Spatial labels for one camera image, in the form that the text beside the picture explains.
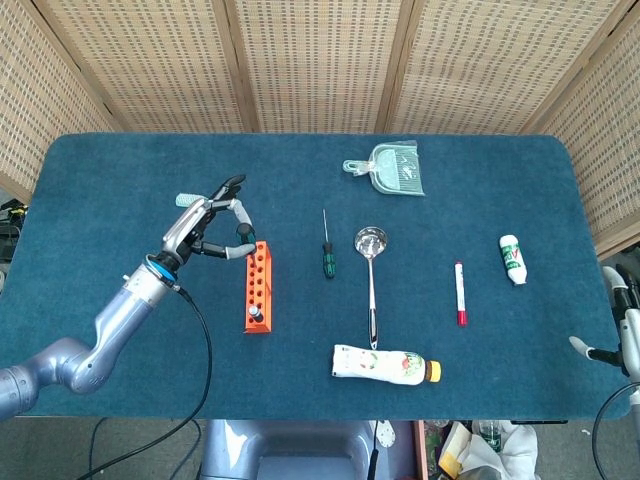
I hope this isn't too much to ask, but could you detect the white marker with red cap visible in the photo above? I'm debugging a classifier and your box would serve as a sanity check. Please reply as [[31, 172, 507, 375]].
[[453, 260, 470, 328]]

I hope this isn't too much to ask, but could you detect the mint green wrapped dustpan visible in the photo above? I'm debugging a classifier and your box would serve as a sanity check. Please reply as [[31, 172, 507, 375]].
[[342, 141, 428, 198]]

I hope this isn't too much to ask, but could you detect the steel ladle with black handle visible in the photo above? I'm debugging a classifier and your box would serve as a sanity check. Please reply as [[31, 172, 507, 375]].
[[354, 225, 389, 351]]

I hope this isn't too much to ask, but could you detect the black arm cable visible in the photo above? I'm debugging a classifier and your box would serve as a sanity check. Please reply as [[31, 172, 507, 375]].
[[74, 288, 214, 480], [591, 384, 640, 480]]

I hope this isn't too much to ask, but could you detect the blue carpet table cover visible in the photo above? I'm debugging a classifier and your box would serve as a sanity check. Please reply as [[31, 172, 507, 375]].
[[0, 132, 630, 422]]

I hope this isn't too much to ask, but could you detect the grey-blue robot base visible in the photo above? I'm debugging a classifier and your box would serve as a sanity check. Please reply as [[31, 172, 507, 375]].
[[199, 418, 374, 480]]

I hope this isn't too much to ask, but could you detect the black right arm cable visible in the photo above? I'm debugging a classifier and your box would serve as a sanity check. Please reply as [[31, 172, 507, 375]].
[[591, 384, 640, 480]]

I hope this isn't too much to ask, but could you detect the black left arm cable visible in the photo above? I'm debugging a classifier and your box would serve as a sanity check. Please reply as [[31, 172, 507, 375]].
[[74, 288, 214, 480]]

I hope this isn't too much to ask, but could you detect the tea bottle with yellow cap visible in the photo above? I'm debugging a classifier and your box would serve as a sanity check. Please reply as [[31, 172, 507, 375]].
[[329, 343, 443, 387]]

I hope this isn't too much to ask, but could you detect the woven wooden folding screen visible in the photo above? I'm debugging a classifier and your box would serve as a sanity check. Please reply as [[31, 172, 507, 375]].
[[0, 0, 640, 261]]

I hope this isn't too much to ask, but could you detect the small green-black striped screwdriver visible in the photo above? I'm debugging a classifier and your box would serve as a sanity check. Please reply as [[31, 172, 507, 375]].
[[321, 208, 337, 280]]

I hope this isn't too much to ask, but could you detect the white plastic bag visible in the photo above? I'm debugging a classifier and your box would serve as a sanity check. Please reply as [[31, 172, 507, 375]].
[[439, 419, 539, 480]]

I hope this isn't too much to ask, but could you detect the small white green bottle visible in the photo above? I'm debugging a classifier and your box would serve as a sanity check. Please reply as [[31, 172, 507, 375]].
[[498, 234, 528, 287]]

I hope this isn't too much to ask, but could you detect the orange plastic tool rack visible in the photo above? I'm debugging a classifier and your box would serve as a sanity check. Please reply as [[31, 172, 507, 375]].
[[244, 241, 275, 334]]

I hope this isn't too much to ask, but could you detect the black yellow equipment pile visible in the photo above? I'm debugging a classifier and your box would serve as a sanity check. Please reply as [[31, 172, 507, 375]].
[[0, 197, 30, 262]]

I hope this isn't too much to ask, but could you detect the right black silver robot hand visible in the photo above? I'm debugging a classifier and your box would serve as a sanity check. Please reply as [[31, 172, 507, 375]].
[[569, 265, 640, 384]]

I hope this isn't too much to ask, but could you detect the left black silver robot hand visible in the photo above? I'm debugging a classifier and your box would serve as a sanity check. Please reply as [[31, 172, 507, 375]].
[[160, 173, 256, 264]]

